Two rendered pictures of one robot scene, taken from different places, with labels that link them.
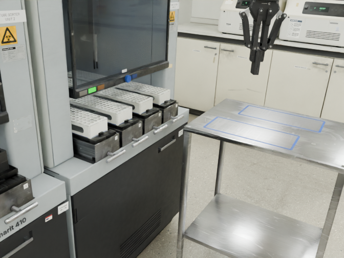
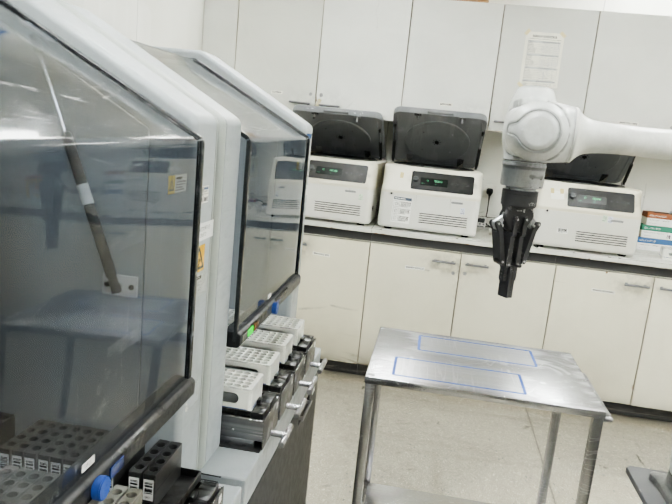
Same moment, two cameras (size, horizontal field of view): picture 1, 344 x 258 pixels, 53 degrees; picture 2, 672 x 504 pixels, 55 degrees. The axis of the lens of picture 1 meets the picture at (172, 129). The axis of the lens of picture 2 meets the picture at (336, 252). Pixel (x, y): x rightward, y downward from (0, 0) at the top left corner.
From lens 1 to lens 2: 0.66 m
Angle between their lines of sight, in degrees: 24
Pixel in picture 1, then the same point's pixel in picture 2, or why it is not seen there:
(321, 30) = (440, 213)
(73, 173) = (243, 472)
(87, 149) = (247, 429)
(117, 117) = (270, 371)
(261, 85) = (354, 298)
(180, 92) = not seen: hidden behind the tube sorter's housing
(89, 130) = (250, 396)
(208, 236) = not seen: outside the picture
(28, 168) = not seen: hidden behind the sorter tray
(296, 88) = (410, 301)
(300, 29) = (409, 211)
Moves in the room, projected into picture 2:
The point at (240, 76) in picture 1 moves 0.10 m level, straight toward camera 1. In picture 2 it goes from (319, 285) to (321, 289)
